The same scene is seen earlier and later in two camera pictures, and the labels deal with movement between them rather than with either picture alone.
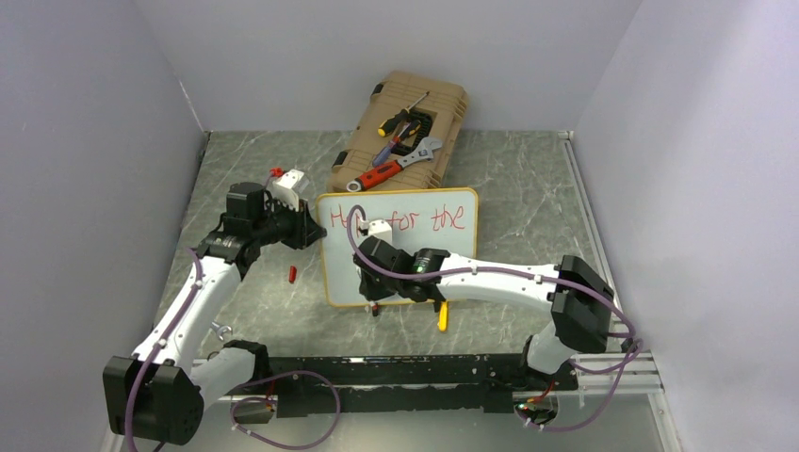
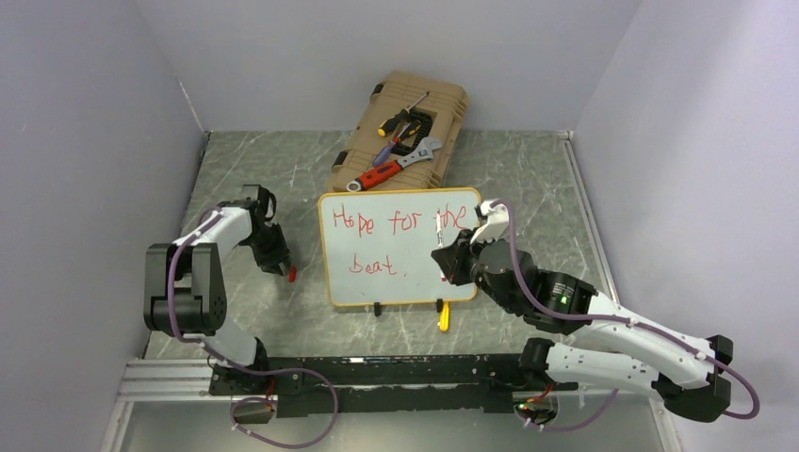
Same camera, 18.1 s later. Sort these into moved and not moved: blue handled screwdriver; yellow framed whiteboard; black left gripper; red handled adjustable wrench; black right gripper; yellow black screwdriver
Moved: black right gripper; black left gripper
Not moved: yellow framed whiteboard; yellow black screwdriver; blue handled screwdriver; red handled adjustable wrench
